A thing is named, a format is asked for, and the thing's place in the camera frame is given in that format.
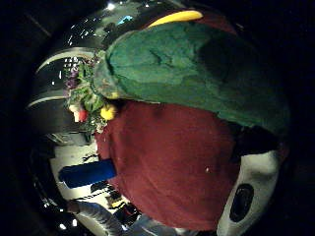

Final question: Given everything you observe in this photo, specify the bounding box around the white curved beam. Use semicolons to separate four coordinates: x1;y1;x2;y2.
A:
27;92;69;109
34;46;98;74

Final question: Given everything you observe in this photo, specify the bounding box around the bunch of mixed flowers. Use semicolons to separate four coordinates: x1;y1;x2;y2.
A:
64;55;118;134

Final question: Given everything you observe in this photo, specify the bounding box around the black and yellow striped item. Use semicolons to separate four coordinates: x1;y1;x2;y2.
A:
105;190;127;210

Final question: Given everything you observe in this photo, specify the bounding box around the blue cylinder roll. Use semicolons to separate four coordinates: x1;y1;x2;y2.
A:
58;158;118;189

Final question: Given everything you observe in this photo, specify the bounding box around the green felt bouquet wrap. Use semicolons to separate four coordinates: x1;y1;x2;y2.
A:
93;22;291;136

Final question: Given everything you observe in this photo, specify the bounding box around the dark red cloth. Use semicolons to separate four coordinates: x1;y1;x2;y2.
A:
94;100;244;232

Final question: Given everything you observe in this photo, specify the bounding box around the yellow strip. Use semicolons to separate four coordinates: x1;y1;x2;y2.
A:
147;9;205;30

